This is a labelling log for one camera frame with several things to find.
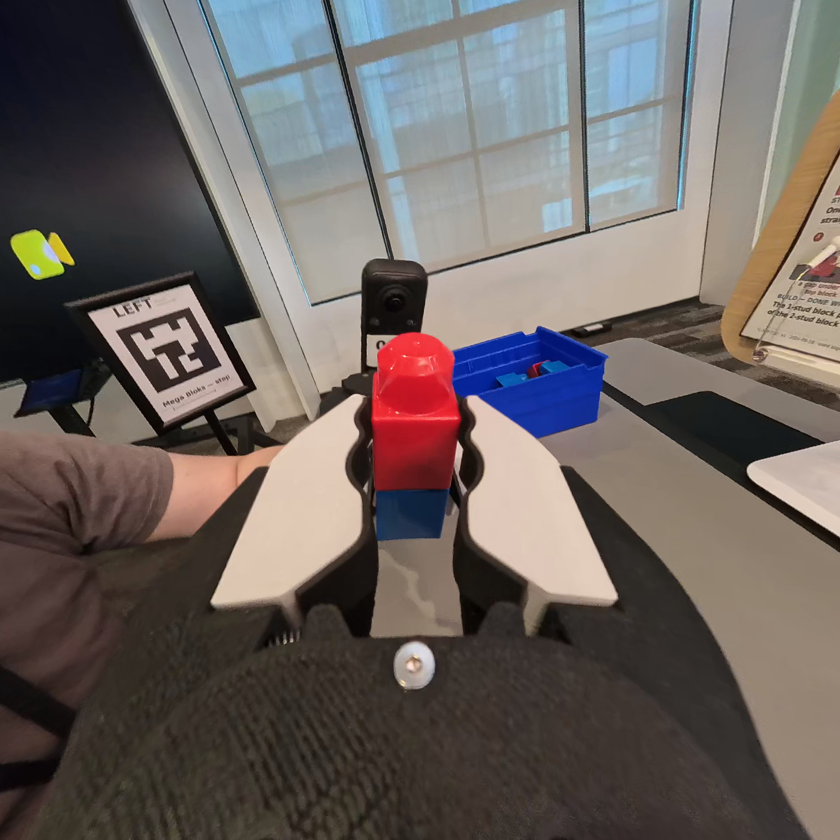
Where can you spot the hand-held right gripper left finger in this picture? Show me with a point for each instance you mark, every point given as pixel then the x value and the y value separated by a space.
pixel 295 525

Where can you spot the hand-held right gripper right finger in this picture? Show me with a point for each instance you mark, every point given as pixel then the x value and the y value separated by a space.
pixel 531 525

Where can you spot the blue two-stud block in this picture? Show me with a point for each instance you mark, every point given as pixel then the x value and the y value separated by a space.
pixel 410 515

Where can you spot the blue plastic bin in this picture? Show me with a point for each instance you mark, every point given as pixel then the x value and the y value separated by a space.
pixel 558 407

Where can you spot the red one-stud block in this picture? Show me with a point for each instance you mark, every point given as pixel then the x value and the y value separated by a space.
pixel 413 433

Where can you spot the pile of colourful toy blocks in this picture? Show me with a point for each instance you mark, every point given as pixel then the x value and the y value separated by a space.
pixel 512 379

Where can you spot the black sign easel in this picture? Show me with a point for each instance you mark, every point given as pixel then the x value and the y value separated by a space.
pixel 226 433

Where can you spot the small black flat device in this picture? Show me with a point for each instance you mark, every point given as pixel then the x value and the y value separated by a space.
pixel 592 328

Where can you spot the framed marker code sign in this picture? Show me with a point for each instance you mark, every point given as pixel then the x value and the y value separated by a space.
pixel 170 354

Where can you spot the black desk mat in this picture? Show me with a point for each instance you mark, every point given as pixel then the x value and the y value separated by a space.
pixel 722 426

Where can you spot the large black display panel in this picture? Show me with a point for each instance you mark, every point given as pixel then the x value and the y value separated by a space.
pixel 98 131

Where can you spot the wooden display board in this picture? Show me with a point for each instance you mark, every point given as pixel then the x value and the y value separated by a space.
pixel 761 275

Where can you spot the narrow side window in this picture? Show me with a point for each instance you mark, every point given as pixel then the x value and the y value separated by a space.
pixel 820 52

